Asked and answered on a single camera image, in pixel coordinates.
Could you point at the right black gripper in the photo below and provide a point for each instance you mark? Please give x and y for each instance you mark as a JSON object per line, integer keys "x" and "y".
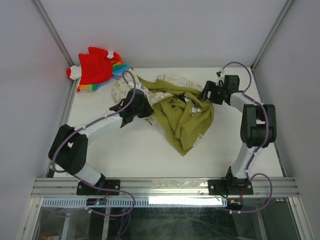
{"x": 210, "y": 86}

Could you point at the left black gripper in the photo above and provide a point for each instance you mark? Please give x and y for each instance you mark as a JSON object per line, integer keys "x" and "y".
{"x": 149, "y": 111}

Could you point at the cream green printed jacket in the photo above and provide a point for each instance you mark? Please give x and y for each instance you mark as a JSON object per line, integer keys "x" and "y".
{"x": 178, "y": 112}

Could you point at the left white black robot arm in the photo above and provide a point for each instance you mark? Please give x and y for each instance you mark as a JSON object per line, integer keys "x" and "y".
{"x": 70, "y": 146}

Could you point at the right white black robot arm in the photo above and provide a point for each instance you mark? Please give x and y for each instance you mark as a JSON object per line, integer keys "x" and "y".
{"x": 258, "y": 129}

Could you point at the red rainbow striped garment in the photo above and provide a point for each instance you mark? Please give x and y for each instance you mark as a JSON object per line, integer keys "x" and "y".
{"x": 96, "y": 68}

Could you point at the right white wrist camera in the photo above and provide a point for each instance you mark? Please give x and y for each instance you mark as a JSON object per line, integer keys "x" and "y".
{"x": 220, "y": 72}

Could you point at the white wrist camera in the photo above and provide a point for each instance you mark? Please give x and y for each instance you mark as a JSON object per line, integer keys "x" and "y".
{"x": 220, "y": 72}
{"x": 137, "y": 87}

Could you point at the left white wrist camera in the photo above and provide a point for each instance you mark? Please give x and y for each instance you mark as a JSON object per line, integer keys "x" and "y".
{"x": 137, "y": 87}

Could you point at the left aluminium corner post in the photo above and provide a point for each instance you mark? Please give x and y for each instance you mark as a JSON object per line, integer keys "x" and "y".
{"x": 38, "y": 5}

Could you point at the aluminium corner post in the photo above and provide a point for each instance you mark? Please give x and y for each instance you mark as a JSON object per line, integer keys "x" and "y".
{"x": 272, "y": 33}
{"x": 38, "y": 5}

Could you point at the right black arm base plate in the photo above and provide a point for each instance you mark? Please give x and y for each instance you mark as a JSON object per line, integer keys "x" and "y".
{"x": 227, "y": 187}

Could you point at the grey slotted cable duct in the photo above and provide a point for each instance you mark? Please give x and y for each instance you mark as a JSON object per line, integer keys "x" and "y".
{"x": 140, "y": 202}

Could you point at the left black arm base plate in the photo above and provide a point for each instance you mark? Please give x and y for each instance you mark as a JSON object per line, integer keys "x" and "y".
{"x": 107, "y": 186}

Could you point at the right aluminium corner post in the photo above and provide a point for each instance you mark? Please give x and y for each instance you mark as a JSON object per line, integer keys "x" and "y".
{"x": 272, "y": 33}

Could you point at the aluminium front rail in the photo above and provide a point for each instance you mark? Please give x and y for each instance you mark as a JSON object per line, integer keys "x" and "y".
{"x": 277, "y": 187}

